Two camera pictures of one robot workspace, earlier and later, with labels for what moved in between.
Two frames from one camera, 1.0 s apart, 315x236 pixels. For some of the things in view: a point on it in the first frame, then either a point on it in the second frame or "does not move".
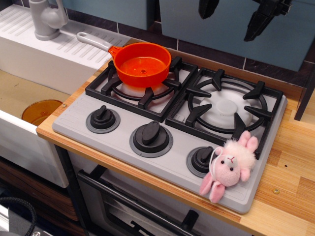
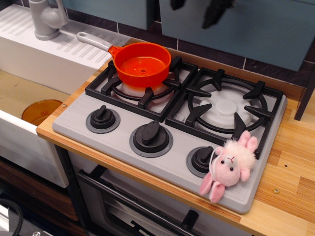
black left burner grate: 156,103 does not move
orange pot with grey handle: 139,64 does not move
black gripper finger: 258,22 → 215,11
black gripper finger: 206,8 → 176,4
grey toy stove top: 173,130 does not move
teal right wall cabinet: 285,43 does not move
